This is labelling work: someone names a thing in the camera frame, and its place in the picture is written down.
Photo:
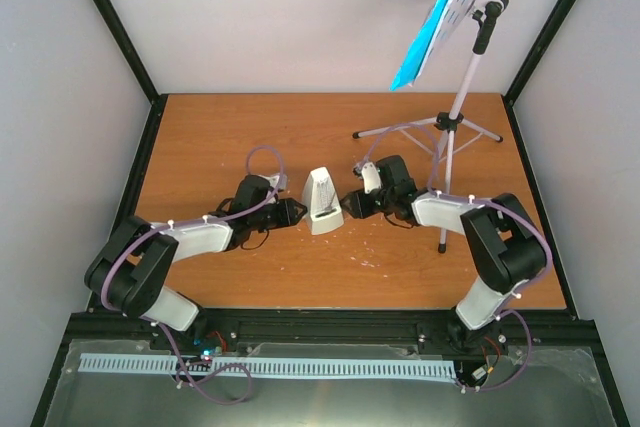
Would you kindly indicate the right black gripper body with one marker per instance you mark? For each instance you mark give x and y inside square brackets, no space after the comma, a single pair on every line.
[386,198]

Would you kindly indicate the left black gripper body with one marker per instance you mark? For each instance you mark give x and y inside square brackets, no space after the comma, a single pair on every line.
[271,221]

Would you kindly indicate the white metronome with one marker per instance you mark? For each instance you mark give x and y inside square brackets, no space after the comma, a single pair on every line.
[319,196]

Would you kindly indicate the white music stand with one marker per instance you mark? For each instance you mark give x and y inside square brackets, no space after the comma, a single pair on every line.
[485,14]

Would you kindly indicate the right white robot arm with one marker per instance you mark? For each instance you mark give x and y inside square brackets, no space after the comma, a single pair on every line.
[507,250]

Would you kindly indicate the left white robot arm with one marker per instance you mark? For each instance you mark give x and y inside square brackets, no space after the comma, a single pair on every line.
[129,273]

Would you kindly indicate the blue sheet music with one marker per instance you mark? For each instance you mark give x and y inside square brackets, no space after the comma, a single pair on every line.
[417,52]

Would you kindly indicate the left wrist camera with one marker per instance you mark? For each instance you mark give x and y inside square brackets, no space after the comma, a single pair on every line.
[278,182]

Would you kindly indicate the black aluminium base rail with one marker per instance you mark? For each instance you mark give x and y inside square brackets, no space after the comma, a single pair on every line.
[426,331]

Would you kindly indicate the light blue cable duct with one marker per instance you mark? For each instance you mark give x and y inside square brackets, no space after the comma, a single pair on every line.
[270,368]

